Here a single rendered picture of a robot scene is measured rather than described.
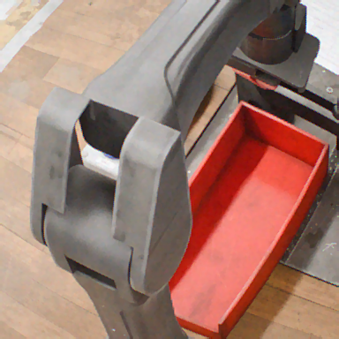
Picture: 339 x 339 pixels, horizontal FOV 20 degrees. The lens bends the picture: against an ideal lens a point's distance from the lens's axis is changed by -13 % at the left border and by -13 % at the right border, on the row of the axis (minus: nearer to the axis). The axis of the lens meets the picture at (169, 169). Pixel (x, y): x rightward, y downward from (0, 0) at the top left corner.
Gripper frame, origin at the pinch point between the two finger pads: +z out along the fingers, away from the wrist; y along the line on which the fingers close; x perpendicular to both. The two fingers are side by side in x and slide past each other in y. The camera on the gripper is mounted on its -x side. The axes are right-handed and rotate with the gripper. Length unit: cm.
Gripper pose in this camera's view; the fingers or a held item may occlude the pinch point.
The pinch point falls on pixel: (265, 79)
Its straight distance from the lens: 97.9
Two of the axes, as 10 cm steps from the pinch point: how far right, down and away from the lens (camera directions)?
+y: -8.9, -4.0, 2.0
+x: -4.4, 8.4, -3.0
